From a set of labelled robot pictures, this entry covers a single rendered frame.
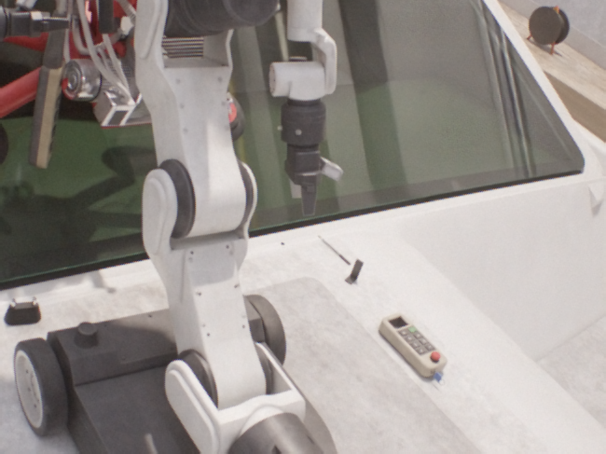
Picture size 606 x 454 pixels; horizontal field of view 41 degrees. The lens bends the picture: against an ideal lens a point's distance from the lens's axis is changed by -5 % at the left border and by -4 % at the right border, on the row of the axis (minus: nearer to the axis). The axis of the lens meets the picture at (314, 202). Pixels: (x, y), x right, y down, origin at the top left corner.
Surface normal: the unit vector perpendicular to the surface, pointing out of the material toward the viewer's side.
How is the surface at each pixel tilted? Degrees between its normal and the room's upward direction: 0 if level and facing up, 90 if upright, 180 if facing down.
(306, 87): 73
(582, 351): 0
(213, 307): 43
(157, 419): 0
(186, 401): 90
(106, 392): 0
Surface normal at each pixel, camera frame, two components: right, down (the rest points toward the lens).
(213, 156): 0.54, -0.33
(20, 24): 0.65, 0.32
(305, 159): 0.24, 0.33
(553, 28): -0.76, 0.15
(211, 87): 0.59, -0.11
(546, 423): 0.36, -0.81
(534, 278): 0.69, 0.05
